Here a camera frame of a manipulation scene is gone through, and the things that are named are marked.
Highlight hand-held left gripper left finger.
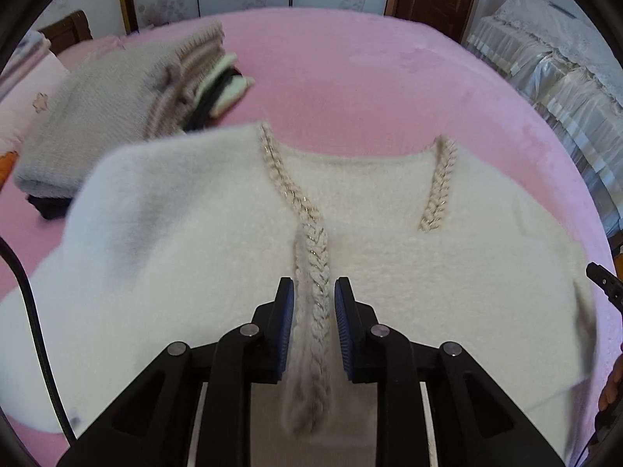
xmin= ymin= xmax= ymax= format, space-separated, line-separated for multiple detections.
xmin=56 ymin=276 xmax=295 ymax=467

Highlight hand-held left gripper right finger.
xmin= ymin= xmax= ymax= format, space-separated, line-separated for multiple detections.
xmin=333 ymin=276 xmax=568 ymax=467

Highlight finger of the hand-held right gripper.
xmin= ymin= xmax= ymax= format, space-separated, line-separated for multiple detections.
xmin=586 ymin=262 xmax=623 ymax=311

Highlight white fuzzy sweater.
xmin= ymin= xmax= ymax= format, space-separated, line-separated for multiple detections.
xmin=0 ymin=121 xmax=602 ymax=467

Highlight black and green folded clothes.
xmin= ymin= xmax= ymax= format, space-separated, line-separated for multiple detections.
xmin=26 ymin=53 xmax=256 ymax=221

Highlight person's right hand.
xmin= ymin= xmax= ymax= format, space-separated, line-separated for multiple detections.
xmin=598 ymin=354 xmax=623 ymax=412

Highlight white lace covered furniture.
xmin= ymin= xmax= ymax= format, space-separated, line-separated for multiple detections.
xmin=465 ymin=0 xmax=623 ymax=234

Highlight pink bed blanket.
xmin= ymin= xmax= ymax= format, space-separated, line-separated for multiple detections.
xmin=0 ymin=7 xmax=616 ymax=467

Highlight beige striped folded garment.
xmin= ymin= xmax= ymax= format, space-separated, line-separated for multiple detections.
xmin=146 ymin=34 xmax=231 ymax=138

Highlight grey knitted folded sweater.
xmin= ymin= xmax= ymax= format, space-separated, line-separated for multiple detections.
xmin=14 ymin=22 xmax=225 ymax=195

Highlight pink printed pillow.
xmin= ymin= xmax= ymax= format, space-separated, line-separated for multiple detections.
xmin=0 ymin=51 xmax=71 ymax=190

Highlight wooden headboard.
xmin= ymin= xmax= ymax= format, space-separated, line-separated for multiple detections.
xmin=39 ymin=10 xmax=93 ymax=55

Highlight floral folded quilt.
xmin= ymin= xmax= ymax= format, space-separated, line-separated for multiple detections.
xmin=4 ymin=29 xmax=52 ymax=79

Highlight black cable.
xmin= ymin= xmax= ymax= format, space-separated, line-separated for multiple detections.
xmin=0 ymin=236 xmax=79 ymax=444

